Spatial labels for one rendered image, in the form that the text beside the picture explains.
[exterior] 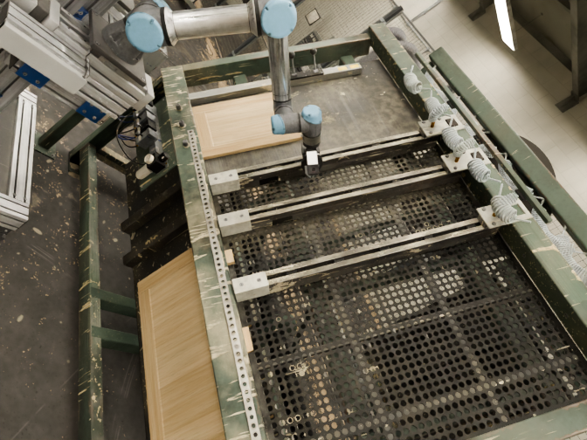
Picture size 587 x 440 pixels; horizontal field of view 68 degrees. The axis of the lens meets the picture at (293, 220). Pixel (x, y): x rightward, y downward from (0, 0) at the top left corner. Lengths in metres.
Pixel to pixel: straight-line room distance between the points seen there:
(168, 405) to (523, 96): 6.84
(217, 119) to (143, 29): 0.86
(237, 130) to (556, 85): 6.19
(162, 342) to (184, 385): 0.25
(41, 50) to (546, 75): 7.18
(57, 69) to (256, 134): 0.95
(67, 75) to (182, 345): 1.13
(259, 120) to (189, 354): 1.15
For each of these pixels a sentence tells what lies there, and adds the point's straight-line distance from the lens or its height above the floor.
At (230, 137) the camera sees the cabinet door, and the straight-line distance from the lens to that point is 2.17.
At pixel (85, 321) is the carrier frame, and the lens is 2.17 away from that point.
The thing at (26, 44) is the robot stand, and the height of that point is 0.93.
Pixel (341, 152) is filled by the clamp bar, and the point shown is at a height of 1.43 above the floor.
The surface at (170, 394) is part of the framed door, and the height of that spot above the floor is 0.38.
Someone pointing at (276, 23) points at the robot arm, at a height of 1.55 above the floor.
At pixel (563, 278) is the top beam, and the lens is 1.83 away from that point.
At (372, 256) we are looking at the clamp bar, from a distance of 1.67.
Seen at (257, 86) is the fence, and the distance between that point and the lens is 2.41.
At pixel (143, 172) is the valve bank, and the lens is 2.11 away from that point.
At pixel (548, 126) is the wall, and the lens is 7.40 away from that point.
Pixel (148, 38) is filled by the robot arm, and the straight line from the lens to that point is 1.53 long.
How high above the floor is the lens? 1.69
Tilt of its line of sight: 17 degrees down
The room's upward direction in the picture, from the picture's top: 58 degrees clockwise
